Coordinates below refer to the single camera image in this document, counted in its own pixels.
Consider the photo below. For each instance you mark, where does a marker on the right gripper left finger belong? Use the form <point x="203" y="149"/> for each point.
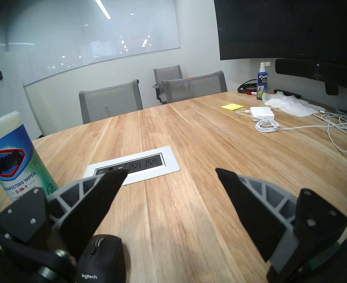
<point x="85" y="208"/>

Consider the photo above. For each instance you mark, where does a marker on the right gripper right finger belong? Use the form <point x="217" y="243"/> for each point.
<point x="259" y="214"/>

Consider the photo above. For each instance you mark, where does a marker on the disinfecting wipes canister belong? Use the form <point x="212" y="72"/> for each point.
<point x="11" y="154"/>

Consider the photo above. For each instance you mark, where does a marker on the black Logitech mouse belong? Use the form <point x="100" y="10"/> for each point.
<point x="105" y="260"/>

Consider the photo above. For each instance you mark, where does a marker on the white table power outlet panel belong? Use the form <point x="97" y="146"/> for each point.
<point x="167" y="167"/>

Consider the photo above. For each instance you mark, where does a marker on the white power adapter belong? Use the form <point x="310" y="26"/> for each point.
<point x="262" y="113"/>

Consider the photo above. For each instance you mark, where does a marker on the grey mesh office chair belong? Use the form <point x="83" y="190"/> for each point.
<point x="194" y="88"/>
<point x="111" y="102"/>

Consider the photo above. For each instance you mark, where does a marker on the yellow sticky note pad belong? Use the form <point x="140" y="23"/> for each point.
<point x="232" y="107"/>

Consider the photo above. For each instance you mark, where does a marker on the crumpled white tissue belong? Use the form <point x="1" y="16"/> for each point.
<point x="291" y="105"/>

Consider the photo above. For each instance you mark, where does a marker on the black remote control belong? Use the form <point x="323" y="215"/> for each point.
<point x="287" y="93"/>

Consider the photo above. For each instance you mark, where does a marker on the blue whiteboard cleaner spray bottle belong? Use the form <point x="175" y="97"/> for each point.
<point x="262" y="83"/>

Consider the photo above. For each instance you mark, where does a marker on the mobile whiteboard on stand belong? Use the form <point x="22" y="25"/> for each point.
<point x="2" y="98"/>

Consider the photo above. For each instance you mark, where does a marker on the black video conference bar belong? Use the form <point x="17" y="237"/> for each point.
<point x="300" y="68"/>

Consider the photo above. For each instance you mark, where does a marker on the grey office chair with armrests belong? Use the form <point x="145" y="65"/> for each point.
<point x="167" y="75"/>

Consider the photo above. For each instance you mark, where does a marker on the large black TV screen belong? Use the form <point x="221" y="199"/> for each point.
<point x="279" y="26"/>

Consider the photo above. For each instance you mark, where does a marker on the glass wall whiteboard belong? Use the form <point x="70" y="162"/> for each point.
<point x="58" y="34"/>

